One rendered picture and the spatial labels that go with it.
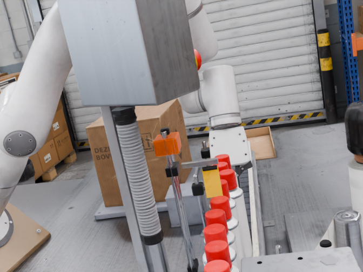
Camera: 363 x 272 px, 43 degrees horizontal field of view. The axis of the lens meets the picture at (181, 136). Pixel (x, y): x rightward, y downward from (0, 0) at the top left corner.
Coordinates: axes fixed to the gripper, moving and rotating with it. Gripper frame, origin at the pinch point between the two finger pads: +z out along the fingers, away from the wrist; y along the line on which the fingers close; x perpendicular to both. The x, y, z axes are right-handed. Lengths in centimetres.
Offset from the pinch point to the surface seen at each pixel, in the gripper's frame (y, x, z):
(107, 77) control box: -12, -59, -19
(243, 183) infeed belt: 1.5, 17.9, 0.2
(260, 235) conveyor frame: 5.1, -12.7, 11.5
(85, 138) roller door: -202, 417, -68
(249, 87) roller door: 6, 384, -92
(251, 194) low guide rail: 4.1, 0.6, 2.7
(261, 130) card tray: 10, 78, -19
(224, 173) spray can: 0.6, -31.6, -3.6
